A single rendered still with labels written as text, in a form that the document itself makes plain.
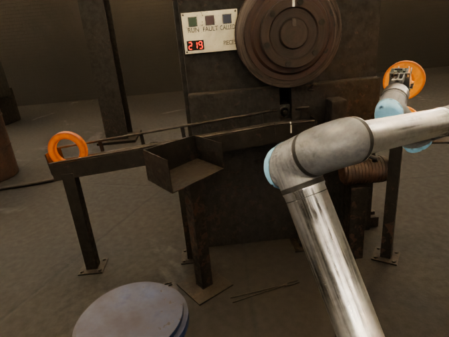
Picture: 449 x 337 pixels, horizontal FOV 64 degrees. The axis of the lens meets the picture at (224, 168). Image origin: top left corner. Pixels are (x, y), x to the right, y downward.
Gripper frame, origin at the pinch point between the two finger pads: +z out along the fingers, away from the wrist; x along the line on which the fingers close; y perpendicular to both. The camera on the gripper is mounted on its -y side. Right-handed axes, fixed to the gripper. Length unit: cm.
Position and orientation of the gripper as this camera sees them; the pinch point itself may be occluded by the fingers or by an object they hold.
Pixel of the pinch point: (404, 75)
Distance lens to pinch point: 166.3
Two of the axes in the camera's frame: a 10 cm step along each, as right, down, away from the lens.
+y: -2.2, -8.0, -5.6
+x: -8.5, -1.3, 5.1
